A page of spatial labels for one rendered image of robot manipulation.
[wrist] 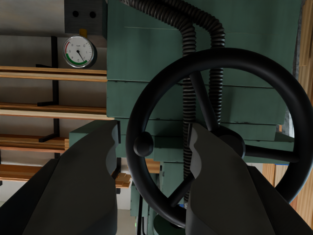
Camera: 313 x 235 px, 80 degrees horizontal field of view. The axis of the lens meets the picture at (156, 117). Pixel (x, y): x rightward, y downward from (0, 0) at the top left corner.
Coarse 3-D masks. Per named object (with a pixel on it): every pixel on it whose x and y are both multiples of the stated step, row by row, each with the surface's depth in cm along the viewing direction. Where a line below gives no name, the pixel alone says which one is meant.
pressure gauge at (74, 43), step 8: (80, 32) 39; (72, 40) 37; (80, 40) 37; (88, 40) 37; (64, 48) 37; (72, 48) 38; (80, 48) 38; (88, 48) 38; (64, 56) 37; (72, 56) 38; (80, 56) 38; (88, 56) 38; (96, 56) 40; (72, 64) 38; (80, 64) 38; (88, 64) 38
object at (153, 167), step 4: (148, 160) 56; (152, 160) 56; (148, 164) 56; (152, 164) 56; (156, 164) 56; (148, 168) 57; (152, 168) 57; (156, 168) 57; (152, 172) 57; (156, 172) 57
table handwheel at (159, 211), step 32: (192, 64) 26; (224, 64) 26; (256, 64) 26; (160, 96) 27; (288, 96) 27; (128, 128) 28; (224, 128) 27; (128, 160) 28; (288, 160) 29; (160, 192) 30; (288, 192) 29
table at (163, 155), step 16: (80, 128) 51; (96, 128) 52; (160, 144) 39; (176, 144) 40; (256, 144) 47; (272, 144) 47; (288, 144) 47; (160, 160) 37; (176, 160) 37; (256, 160) 48; (272, 160) 48
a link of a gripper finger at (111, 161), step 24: (120, 120) 13; (96, 144) 9; (72, 168) 8; (96, 168) 8; (48, 192) 7; (72, 192) 7; (96, 192) 7; (48, 216) 6; (72, 216) 6; (96, 216) 6
